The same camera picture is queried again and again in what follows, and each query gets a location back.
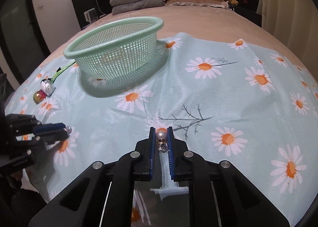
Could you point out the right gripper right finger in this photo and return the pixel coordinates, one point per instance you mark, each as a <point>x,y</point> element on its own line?
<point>185,165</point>

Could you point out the cream curtain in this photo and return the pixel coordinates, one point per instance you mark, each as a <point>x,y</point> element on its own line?
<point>294,24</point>

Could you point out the daisy print blue cloth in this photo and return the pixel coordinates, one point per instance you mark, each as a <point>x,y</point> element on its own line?
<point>248,105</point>

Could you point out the red green glass charm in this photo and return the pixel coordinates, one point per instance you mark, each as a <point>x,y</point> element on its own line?
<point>39,96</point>

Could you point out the dark frosted glass door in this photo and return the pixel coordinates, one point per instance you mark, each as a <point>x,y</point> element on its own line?
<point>22,41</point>

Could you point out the pearl and bell charm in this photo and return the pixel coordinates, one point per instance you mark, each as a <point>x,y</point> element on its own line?
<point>161,140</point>

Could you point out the lower beige frilled pillow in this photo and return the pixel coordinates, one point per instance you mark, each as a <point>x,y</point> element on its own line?
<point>196,2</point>

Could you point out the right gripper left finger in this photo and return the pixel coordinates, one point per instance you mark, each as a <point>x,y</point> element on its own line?
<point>137,165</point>

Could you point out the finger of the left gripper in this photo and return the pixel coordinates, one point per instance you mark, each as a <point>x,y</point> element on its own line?
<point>49,138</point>
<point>49,127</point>

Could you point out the lower grey folded blanket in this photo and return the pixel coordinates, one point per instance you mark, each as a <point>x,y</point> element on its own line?
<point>142,4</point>

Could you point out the black nightstand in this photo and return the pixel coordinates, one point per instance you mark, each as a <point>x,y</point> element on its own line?
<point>250,15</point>

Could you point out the green plastic mesh basket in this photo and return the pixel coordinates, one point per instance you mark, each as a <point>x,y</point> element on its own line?
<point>116,48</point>

